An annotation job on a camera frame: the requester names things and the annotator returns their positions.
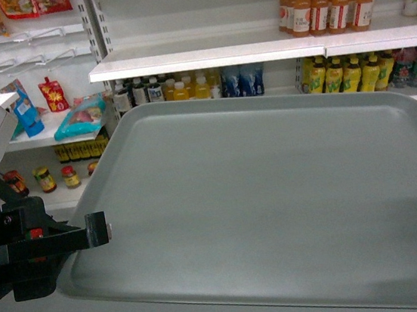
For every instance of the red lid sauce jar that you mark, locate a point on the red lid sauce jar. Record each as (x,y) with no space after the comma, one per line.
(70,177)

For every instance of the hanging red snack bag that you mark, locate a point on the hanging red snack bag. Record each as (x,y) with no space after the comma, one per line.
(22,9)

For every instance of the orange juice bottle back left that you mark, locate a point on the orange juice bottle back left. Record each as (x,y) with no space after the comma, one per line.
(283,14)

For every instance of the blue water bottle pack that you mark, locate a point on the blue water bottle pack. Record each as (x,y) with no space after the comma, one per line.
(245,80)

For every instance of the orange juice bottle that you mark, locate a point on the orange juice bottle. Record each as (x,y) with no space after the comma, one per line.
(283,14)
(319,14)
(338,16)
(301,20)

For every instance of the teal snack bag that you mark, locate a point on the teal snack bag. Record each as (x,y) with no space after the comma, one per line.
(84,117)

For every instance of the dark drink bottle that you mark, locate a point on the dark drink bottle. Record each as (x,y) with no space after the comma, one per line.
(154,91)

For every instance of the yellow lid sauce jar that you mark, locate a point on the yellow lid sauce jar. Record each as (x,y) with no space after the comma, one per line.
(43,176)

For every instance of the orange juice bottle front left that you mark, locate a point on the orange juice bottle front left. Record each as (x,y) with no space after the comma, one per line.
(301,20)

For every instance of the white shelf upright post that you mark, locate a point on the white shelf upright post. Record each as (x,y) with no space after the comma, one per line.
(90,20)

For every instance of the orange juice bottle right edge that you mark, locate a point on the orange juice bottle right edge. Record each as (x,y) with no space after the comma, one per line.
(362,15)

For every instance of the red pouch snack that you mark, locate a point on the red pouch snack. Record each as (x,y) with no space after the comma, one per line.
(53,94)

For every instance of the blue snack bag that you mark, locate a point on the blue snack bag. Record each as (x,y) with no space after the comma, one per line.
(24,109)

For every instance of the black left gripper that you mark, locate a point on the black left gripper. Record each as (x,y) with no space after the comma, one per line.
(33,247)

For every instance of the yellow green tea bottle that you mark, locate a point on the yellow green tea bottle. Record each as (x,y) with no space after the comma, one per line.
(317,74)
(334,75)

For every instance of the grey silver tray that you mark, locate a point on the grey silver tray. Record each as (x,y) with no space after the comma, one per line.
(298,200)

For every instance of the yellow juice bottle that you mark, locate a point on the yellow juice bottle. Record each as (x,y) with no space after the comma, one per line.
(202,89)

